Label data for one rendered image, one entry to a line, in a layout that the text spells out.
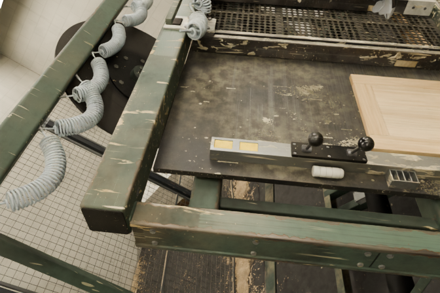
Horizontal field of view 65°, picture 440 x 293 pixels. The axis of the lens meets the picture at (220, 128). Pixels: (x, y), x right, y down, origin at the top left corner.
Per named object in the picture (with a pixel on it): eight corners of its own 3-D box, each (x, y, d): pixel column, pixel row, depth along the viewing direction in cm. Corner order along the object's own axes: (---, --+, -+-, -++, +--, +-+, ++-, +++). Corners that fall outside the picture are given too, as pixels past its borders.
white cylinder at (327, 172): (311, 178, 92) (342, 181, 92) (314, 171, 90) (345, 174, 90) (310, 170, 94) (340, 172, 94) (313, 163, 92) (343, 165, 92)
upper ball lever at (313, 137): (311, 157, 93) (325, 145, 81) (298, 155, 94) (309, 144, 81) (312, 144, 95) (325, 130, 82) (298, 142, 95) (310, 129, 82)
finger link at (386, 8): (376, 24, 124) (374, -1, 118) (390, 17, 124) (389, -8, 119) (382, 26, 121) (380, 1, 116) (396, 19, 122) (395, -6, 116)
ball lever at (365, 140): (357, 161, 93) (377, 150, 80) (342, 160, 93) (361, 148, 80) (356, 148, 94) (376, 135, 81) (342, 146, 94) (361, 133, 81)
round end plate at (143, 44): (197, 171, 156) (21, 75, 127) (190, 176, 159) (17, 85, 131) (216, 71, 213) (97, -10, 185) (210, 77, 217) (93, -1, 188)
